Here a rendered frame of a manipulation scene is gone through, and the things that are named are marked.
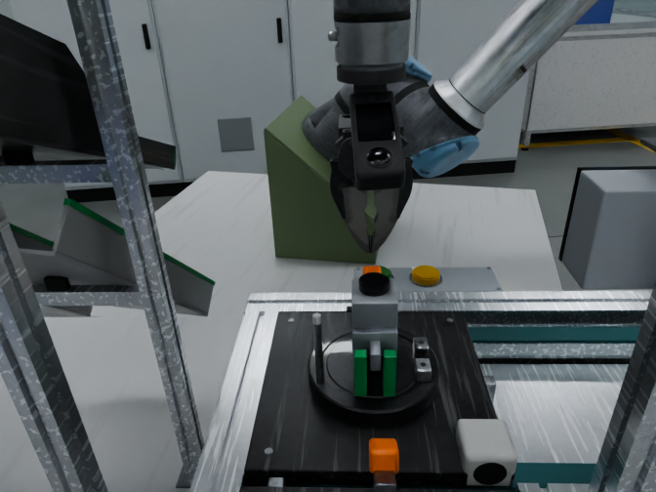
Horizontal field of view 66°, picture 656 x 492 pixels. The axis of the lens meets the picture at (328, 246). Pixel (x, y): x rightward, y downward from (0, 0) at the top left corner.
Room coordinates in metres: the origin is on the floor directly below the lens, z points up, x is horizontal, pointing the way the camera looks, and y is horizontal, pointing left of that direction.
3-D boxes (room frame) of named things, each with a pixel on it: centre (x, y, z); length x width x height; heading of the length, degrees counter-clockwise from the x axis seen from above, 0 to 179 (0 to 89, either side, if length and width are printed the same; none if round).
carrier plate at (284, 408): (0.42, -0.04, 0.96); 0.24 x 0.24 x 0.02; 87
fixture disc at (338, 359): (0.42, -0.04, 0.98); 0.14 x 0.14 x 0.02
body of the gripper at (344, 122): (0.55, -0.05, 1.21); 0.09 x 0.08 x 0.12; 177
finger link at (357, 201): (0.55, -0.04, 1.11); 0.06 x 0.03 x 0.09; 177
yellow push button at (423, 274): (0.63, -0.14, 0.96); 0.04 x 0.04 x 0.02
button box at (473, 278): (0.63, -0.14, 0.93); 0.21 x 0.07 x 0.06; 87
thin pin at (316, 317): (0.39, 0.01, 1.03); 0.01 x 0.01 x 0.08
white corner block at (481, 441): (0.31, -0.14, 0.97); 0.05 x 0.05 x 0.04; 87
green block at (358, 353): (0.38, -0.03, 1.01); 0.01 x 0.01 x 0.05; 87
